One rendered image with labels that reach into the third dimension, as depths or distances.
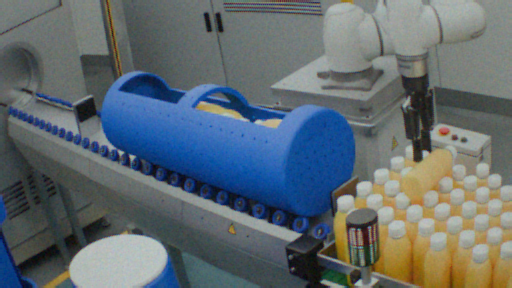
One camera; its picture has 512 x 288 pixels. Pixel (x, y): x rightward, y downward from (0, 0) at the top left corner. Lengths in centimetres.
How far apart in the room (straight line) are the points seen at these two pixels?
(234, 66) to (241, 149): 221
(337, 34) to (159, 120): 63
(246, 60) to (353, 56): 171
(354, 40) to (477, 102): 251
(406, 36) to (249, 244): 79
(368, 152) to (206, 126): 62
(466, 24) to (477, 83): 304
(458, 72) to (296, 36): 145
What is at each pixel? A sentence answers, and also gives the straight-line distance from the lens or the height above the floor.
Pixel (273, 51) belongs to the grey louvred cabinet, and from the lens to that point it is 389.
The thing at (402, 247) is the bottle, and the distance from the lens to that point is 160.
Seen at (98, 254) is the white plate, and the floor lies 104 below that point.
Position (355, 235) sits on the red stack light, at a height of 124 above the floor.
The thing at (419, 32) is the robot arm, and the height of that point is 146.
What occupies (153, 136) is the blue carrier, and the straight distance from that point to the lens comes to 223.
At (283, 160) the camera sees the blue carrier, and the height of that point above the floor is 116.
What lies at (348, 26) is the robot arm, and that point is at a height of 129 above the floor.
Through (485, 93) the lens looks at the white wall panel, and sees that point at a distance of 476.
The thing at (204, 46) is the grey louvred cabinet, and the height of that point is 79.
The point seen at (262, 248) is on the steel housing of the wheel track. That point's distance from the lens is 206.
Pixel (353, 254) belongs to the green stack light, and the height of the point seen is 119.
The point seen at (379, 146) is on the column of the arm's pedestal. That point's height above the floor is 90.
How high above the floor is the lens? 195
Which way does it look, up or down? 24 degrees down
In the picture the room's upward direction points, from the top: 11 degrees counter-clockwise
